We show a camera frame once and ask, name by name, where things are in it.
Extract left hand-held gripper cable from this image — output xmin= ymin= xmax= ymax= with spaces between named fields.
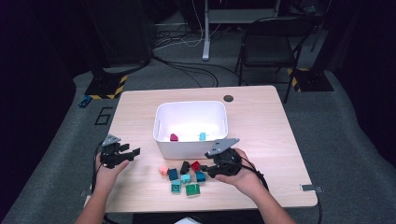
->
xmin=91 ymin=141 xmax=106 ymax=195

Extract small blue floor item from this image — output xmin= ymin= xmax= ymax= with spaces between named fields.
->
xmin=78 ymin=94 xmax=93 ymax=109

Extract white paper sheet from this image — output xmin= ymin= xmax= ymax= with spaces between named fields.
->
xmin=174 ymin=217 xmax=200 ymax=224

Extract hand-held gripper cable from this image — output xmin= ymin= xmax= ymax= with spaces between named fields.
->
xmin=91 ymin=141 xmax=106 ymax=195
xmin=239 ymin=156 xmax=271 ymax=191

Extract black cable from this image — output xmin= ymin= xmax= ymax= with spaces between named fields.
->
xmin=314 ymin=189 xmax=323 ymax=224

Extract green building block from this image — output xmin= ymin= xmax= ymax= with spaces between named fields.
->
xmin=185 ymin=183 xmax=201 ymax=197

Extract person's dark clothing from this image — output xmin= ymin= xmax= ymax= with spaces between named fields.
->
xmin=132 ymin=212 xmax=260 ymax=224

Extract person's left hand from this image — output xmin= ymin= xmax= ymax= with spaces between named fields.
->
xmin=93 ymin=152 xmax=130 ymax=194

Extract right hand-held gripper cable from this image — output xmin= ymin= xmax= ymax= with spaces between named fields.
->
xmin=239 ymin=156 xmax=271 ymax=191

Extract white desk frame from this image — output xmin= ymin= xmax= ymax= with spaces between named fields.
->
xmin=201 ymin=0 xmax=283 ymax=62

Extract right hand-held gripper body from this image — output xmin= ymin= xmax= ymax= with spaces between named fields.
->
xmin=200 ymin=137 xmax=243 ymax=179

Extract person's right hand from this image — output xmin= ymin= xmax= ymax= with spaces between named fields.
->
xmin=214 ymin=147 xmax=265 ymax=199

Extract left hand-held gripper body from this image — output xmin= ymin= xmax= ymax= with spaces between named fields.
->
xmin=99 ymin=133 xmax=132 ymax=170

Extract white plastic bin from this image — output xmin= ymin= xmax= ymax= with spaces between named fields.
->
xmin=152 ymin=100 xmax=229 ymax=161

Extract black cabinet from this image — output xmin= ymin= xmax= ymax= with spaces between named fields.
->
xmin=82 ymin=0 xmax=157 ymax=74

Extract striped black stand base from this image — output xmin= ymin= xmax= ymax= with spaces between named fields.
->
xmin=84 ymin=66 xmax=129 ymax=101
xmin=287 ymin=67 xmax=334 ymax=93

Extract black folding chair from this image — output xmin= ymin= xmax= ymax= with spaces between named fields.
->
xmin=234 ymin=16 xmax=316 ymax=105

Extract black floor cables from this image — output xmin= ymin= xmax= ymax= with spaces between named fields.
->
xmin=151 ymin=52 xmax=241 ymax=89

